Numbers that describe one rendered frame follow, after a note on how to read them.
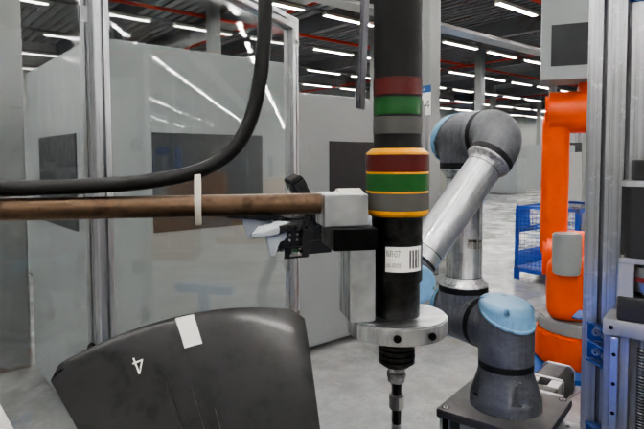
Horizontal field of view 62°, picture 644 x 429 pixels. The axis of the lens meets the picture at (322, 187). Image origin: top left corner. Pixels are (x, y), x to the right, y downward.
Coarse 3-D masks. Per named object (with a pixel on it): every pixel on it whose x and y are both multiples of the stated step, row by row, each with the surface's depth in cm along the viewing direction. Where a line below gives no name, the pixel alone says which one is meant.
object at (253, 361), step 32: (224, 320) 50; (256, 320) 52; (288, 320) 53; (96, 352) 45; (128, 352) 46; (160, 352) 46; (192, 352) 47; (224, 352) 48; (256, 352) 49; (288, 352) 50; (64, 384) 43; (96, 384) 44; (128, 384) 44; (160, 384) 45; (192, 384) 45; (224, 384) 46; (256, 384) 46; (288, 384) 47; (96, 416) 42; (128, 416) 43; (160, 416) 43; (192, 416) 43; (224, 416) 44; (256, 416) 44; (288, 416) 45
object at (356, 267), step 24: (336, 216) 35; (360, 216) 35; (336, 240) 35; (360, 240) 35; (360, 264) 36; (360, 288) 36; (360, 312) 36; (432, 312) 38; (360, 336) 36; (384, 336) 35; (408, 336) 34; (432, 336) 35
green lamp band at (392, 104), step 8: (392, 96) 35; (400, 96) 35; (408, 96) 35; (376, 104) 36; (384, 104) 36; (392, 104) 36; (400, 104) 35; (408, 104) 35; (416, 104) 36; (376, 112) 36; (384, 112) 36; (392, 112) 36; (400, 112) 35; (408, 112) 36; (416, 112) 36
